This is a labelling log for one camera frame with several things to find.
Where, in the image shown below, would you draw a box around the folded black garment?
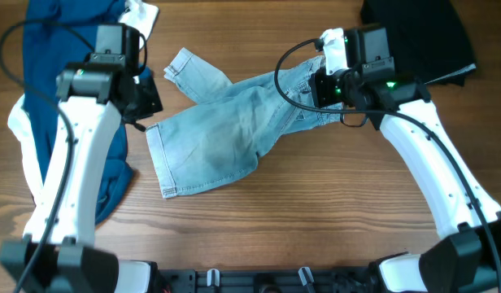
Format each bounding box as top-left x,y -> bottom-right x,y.
360,0 -> 477,86

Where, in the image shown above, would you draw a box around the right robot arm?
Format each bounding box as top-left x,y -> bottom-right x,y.
311,26 -> 501,292

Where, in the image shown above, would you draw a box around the right black cable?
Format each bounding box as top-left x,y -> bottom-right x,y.
273,38 -> 501,293

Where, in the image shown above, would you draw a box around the dark blue shirt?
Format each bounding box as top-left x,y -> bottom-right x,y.
23,0 -> 150,224

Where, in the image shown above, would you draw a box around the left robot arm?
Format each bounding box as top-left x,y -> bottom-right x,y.
0,23 -> 163,292

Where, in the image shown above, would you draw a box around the white garment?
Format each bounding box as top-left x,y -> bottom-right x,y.
7,0 -> 159,202

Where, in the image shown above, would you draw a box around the light blue denim shorts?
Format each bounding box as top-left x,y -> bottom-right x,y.
146,48 -> 340,199

